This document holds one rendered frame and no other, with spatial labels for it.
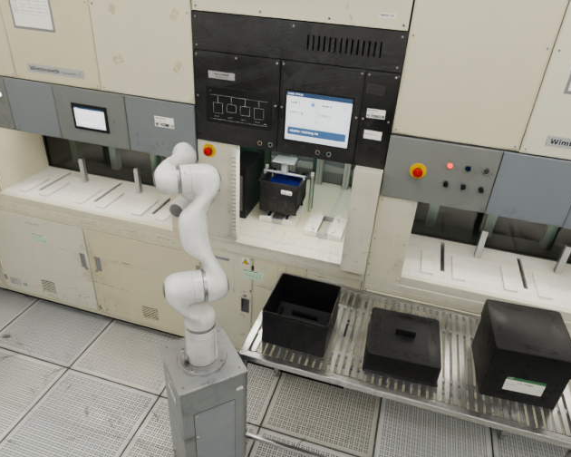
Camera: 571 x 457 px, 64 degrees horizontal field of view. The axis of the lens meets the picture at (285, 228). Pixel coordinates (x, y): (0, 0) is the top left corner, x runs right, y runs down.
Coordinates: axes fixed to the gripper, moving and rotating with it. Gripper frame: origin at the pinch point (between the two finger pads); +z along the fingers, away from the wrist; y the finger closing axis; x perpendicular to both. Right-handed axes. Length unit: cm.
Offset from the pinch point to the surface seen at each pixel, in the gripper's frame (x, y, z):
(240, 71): 53, 16, 3
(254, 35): 68, 22, 3
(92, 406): -120, -47, -55
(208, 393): -50, 35, -77
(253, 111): 37.2, 22.0, 2.5
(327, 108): 43, 55, 3
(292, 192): -12.2, 35.7, 28.0
